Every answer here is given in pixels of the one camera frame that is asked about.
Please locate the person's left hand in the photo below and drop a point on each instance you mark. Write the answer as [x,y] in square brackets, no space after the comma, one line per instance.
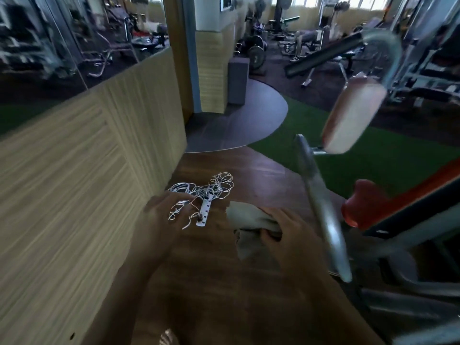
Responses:
[160,226]

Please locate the person's right hand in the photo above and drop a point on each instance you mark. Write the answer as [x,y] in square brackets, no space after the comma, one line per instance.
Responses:
[298,240]

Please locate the person's right fingers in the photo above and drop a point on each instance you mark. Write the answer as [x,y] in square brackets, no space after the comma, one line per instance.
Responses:
[280,217]

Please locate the person's left fingers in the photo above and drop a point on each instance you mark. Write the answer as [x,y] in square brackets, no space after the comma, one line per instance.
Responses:
[172,204]

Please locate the grey cleaning cloth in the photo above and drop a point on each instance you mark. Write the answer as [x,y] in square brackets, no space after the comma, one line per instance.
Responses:
[248,220]

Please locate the person's left forearm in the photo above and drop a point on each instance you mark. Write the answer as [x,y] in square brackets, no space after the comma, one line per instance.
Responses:
[122,294]

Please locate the person's right forearm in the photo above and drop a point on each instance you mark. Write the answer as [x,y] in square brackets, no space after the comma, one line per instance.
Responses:
[334,308]

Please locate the white power strip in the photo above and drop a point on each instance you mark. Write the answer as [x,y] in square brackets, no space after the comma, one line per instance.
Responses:
[205,211]

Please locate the silver metal lever bar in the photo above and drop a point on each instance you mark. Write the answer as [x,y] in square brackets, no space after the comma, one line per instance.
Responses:
[323,204]

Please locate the red machine seat pad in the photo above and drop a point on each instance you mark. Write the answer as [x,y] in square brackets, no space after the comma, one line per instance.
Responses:
[377,204]

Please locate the white and red roller pad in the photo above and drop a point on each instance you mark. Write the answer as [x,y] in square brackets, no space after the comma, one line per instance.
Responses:
[352,114]

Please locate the person's bare foot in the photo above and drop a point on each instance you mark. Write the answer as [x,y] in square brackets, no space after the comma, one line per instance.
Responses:
[169,337]

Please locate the grey foam box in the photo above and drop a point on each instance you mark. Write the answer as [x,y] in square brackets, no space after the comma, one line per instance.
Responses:
[238,80]

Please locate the black weight plates rack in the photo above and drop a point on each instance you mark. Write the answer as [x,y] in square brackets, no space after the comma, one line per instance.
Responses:
[256,50]

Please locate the black weight bench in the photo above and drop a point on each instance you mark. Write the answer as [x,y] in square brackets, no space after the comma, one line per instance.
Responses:
[282,23]

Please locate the wall mirror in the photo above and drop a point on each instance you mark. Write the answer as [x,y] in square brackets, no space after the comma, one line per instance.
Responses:
[64,46]

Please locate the framed wall picture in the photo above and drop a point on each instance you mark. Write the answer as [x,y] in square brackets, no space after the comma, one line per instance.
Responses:
[226,2]

